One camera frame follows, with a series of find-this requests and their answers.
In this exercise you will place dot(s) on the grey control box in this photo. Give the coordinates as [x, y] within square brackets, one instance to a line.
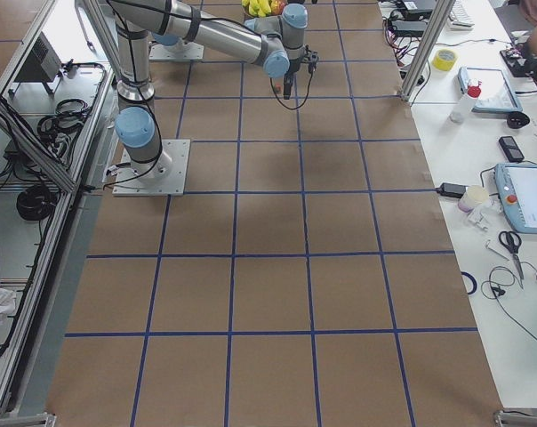
[42, 66]

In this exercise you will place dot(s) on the teach pendant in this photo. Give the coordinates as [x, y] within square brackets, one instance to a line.
[517, 189]
[497, 95]

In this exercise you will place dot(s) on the brown wicker basket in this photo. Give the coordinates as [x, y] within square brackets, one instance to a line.
[249, 15]

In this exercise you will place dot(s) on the aluminium frame post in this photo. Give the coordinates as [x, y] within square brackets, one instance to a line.
[430, 36]

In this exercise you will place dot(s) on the red apple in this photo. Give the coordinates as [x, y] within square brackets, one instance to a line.
[277, 6]

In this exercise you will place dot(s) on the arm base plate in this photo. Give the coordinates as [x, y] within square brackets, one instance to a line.
[180, 52]
[167, 178]

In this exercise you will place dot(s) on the black scissors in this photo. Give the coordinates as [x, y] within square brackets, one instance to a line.
[512, 242]

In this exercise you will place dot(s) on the black laptop power brick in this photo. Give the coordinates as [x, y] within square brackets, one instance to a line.
[406, 28]

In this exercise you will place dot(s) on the paper cup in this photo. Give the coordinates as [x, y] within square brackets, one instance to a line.
[473, 197]

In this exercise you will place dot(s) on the black phone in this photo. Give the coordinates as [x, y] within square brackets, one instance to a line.
[510, 149]

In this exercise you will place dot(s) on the yellow tape roll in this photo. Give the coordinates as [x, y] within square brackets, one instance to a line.
[444, 59]

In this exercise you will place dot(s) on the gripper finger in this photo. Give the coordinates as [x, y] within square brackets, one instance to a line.
[288, 83]

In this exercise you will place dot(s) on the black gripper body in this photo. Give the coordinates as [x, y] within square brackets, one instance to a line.
[293, 68]

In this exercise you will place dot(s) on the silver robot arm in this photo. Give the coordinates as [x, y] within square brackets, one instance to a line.
[274, 43]

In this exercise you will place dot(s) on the far teach pendant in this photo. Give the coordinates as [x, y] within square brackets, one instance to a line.
[497, 95]

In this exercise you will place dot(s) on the yellow banana bunch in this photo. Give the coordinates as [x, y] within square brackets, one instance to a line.
[262, 7]

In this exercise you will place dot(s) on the near teach pendant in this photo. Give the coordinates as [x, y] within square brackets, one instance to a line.
[517, 189]

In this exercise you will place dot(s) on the clear bottle red cap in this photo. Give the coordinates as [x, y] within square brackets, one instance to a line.
[466, 103]

